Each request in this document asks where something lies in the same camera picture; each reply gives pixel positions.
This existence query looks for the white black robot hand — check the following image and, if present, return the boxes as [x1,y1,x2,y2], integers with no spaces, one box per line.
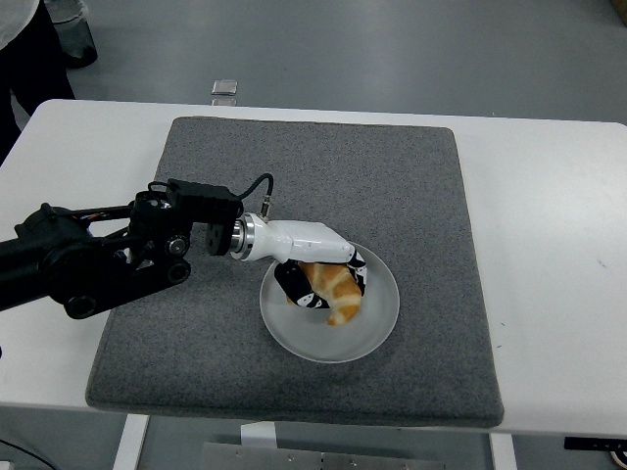
[252,214,369,312]

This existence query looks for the golden croissant bread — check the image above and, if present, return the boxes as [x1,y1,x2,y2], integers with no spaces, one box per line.
[286,261,364,327]

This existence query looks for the pale grey round plate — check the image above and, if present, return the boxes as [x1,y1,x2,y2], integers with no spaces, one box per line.
[259,239,401,364]

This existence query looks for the grey metal plate with screws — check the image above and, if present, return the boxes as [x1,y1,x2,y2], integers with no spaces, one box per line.
[200,442,447,470]

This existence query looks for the grey felt mat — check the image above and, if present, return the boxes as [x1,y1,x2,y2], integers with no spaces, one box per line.
[84,116,506,428]

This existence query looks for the white label under table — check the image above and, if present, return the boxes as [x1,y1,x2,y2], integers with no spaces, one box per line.
[239,421,279,449]

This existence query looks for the white table leg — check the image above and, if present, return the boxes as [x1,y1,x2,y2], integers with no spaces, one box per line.
[112,414,150,470]
[489,433,517,470]

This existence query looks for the dark waste bin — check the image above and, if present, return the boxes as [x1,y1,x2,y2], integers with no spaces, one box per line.
[44,0,99,70]

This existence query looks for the person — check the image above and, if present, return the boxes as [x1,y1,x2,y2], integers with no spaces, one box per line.
[0,0,77,166]

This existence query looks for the black bar under table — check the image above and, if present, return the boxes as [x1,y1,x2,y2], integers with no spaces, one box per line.
[563,436,627,452]

